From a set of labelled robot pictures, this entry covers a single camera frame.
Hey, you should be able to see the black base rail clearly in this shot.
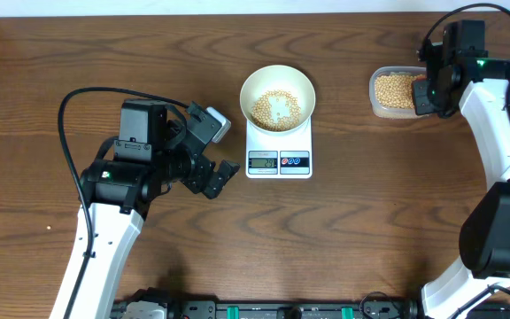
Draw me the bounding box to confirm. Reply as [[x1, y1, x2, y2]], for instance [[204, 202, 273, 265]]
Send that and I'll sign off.
[[111, 287, 510, 319]]

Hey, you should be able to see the white digital kitchen scale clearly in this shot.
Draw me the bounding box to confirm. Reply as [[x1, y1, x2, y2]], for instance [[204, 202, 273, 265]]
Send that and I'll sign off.
[[245, 119, 313, 179]]

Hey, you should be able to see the white round bowl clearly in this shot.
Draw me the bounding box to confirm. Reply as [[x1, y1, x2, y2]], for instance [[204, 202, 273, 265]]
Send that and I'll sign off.
[[239, 65, 317, 135]]

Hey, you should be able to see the clear plastic soybean container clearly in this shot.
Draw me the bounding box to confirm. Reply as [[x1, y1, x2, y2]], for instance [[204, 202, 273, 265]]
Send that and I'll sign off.
[[369, 66, 425, 120]]

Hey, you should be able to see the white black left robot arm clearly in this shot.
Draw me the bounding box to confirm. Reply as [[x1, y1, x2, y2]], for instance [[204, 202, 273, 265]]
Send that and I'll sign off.
[[50, 99, 240, 318]]

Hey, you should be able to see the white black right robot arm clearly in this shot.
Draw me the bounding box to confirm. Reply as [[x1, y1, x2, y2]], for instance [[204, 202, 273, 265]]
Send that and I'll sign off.
[[408, 20, 510, 318]]

